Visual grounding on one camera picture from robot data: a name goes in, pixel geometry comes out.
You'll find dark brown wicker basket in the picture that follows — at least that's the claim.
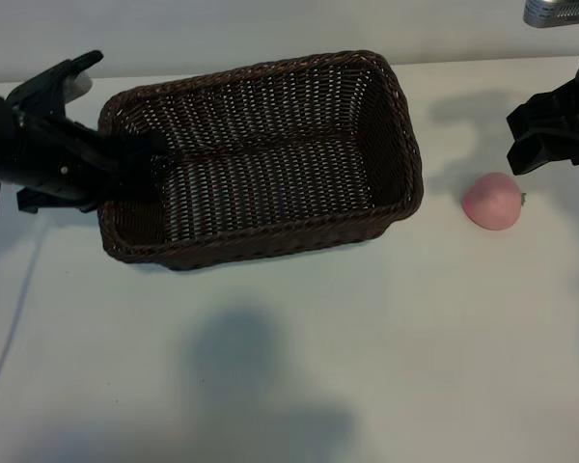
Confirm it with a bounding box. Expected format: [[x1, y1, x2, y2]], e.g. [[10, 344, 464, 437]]
[[97, 48, 425, 272]]

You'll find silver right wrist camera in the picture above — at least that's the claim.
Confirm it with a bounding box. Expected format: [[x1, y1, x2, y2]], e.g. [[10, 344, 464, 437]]
[[523, 0, 579, 28]]

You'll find pink peach with green leaf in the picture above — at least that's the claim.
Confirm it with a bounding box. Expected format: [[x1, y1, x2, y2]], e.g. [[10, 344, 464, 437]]
[[460, 172, 529, 232]]

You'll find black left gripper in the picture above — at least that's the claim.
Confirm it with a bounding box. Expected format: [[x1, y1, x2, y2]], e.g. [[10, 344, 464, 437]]
[[7, 50, 171, 213]]

